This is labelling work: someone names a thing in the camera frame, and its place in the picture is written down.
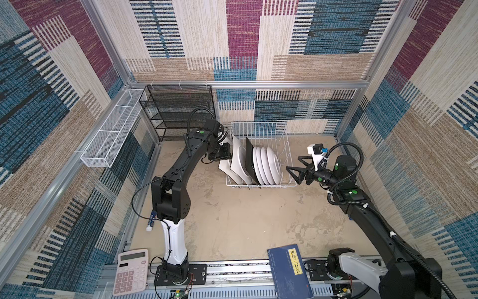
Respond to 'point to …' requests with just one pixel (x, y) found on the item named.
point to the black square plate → (249, 160)
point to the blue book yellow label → (289, 277)
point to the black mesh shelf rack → (176, 111)
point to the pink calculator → (131, 276)
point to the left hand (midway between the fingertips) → (230, 154)
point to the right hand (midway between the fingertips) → (293, 165)
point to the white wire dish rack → (269, 134)
